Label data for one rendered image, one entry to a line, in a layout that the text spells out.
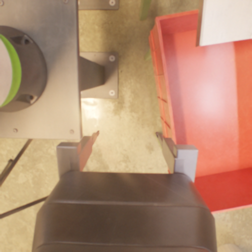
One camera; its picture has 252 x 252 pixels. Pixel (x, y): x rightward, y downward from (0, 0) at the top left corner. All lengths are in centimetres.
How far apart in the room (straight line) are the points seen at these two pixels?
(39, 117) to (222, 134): 68
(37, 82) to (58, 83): 4
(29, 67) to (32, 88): 4
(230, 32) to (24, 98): 44
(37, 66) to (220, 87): 64
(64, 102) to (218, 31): 35
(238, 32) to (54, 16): 38
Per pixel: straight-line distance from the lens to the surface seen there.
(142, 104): 127
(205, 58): 77
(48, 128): 38
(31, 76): 34
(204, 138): 81
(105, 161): 140
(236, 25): 49
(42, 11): 38
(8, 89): 29
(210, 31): 47
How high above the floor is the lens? 125
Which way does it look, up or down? 75 degrees down
